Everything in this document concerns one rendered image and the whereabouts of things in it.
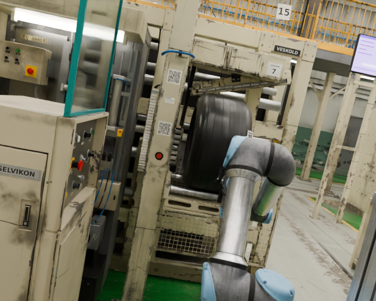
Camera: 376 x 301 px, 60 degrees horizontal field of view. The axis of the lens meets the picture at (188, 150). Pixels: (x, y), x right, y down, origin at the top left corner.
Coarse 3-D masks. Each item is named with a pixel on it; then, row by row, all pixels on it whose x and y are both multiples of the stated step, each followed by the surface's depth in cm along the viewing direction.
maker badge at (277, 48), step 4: (276, 48) 235; (280, 48) 235; (284, 48) 235; (288, 48) 236; (292, 48) 236; (280, 52) 236; (284, 52) 236; (288, 52) 236; (292, 52) 236; (296, 52) 236; (300, 52) 236
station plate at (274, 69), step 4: (268, 64) 206; (272, 64) 206; (276, 64) 206; (280, 64) 206; (268, 68) 206; (272, 68) 206; (276, 68) 206; (280, 68) 206; (268, 72) 206; (272, 72) 207; (276, 72) 207; (280, 72) 207; (276, 76) 207
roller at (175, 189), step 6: (174, 186) 181; (180, 186) 182; (174, 192) 181; (180, 192) 181; (186, 192) 181; (192, 192) 181; (198, 192) 181; (204, 192) 182; (210, 192) 183; (204, 198) 183; (210, 198) 182; (216, 198) 182
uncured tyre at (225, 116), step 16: (208, 96) 179; (224, 96) 183; (208, 112) 169; (224, 112) 170; (240, 112) 172; (192, 128) 211; (208, 128) 165; (224, 128) 166; (240, 128) 167; (192, 144) 171; (208, 144) 164; (224, 144) 165; (192, 160) 170; (208, 160) 166; (192, 176) 174; (208, 176) 171
